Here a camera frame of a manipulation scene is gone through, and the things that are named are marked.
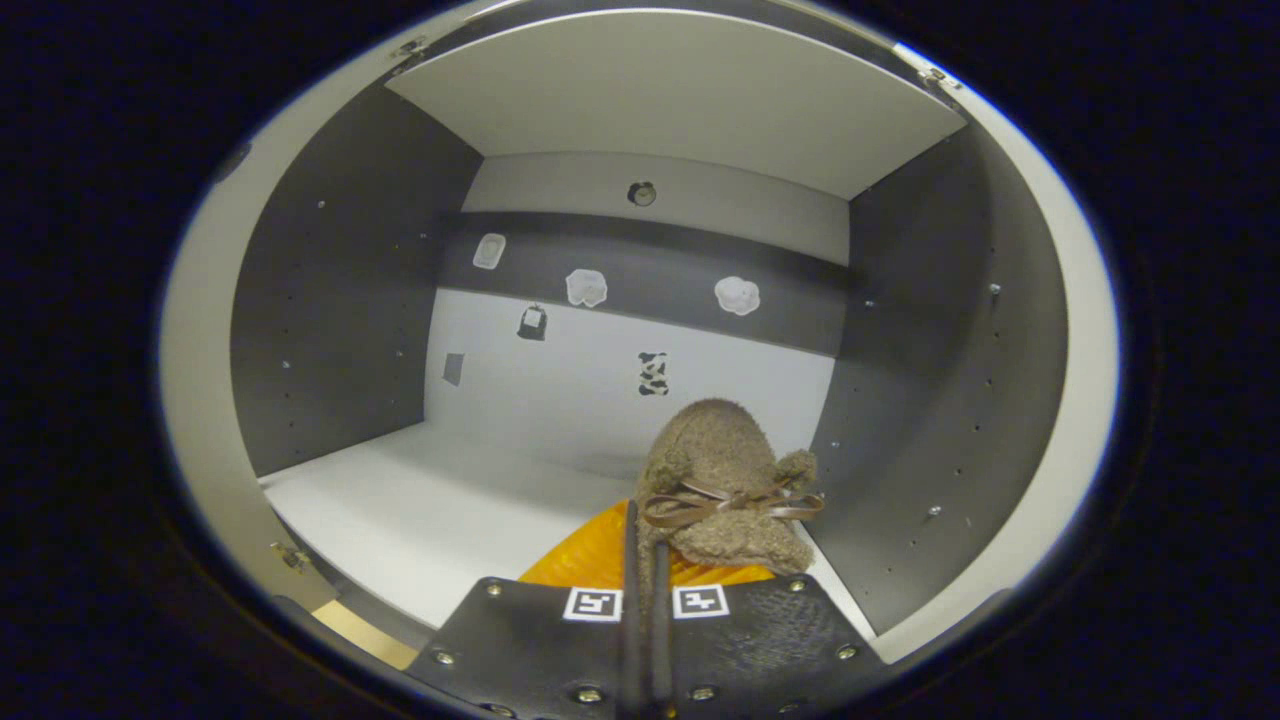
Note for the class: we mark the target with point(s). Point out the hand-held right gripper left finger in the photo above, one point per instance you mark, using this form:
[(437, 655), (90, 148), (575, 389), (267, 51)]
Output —
[(631, 640)]

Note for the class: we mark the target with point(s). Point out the white shoe cabinet door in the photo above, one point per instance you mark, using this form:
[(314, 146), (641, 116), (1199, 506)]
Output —
[(1080, 380), (195, 360)]

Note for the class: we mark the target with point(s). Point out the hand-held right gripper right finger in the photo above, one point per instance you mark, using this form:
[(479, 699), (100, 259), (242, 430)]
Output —
[(661, 640)]

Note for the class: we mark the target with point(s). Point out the white and grey shoe cabinet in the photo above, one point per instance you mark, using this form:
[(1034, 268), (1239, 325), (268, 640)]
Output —
[(560, 390)]

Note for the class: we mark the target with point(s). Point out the metal door hinge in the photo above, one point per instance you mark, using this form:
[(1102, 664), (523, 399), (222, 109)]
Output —
[(937, 77), (410, 46), (292, 557)]

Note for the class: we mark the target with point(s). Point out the brown fuzzy shoe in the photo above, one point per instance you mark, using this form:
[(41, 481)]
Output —
[(715, 450)]

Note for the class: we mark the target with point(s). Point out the white cabinet shelf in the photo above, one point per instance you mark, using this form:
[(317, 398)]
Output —
[(650, 90)]

